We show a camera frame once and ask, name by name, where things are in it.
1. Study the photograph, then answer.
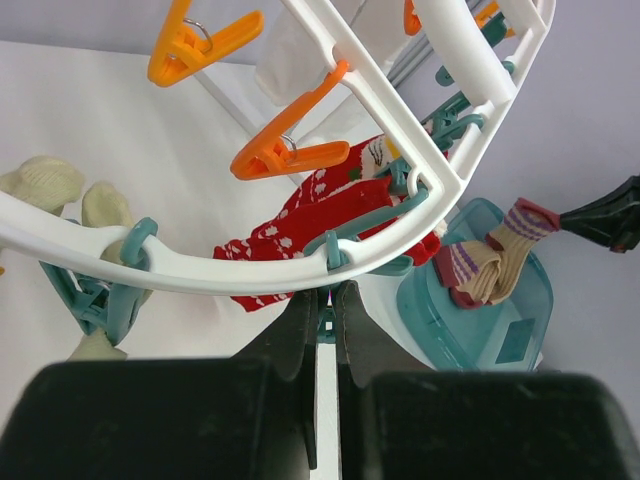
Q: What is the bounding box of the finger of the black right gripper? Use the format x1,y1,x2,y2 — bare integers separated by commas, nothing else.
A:
567,222,639,253
560,175,639,240

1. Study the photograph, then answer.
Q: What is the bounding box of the cream sock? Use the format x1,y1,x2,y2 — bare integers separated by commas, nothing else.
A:
64,180,154,362
1,155,85,216

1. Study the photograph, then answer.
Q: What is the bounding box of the white round clip hanger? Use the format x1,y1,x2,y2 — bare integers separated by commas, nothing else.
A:
0,0,557,349

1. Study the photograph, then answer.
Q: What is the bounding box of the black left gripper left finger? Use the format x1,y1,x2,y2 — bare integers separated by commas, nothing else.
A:
1,290,318,479

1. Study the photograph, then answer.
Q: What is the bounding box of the striped pink purple sock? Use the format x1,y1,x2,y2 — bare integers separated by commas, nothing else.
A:
433,198,560,310

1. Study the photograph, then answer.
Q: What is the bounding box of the white metal drying rack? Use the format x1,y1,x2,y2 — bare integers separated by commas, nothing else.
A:
197,29,436,176

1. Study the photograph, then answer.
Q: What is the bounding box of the teal plastic basin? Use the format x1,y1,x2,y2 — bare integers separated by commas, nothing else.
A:
396,198,553,371

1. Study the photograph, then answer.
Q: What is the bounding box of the red patterned sock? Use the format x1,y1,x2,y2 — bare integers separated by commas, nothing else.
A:
212,134,449,315

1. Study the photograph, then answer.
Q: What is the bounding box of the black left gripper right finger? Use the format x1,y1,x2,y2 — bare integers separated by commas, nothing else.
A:
334,281,639,479

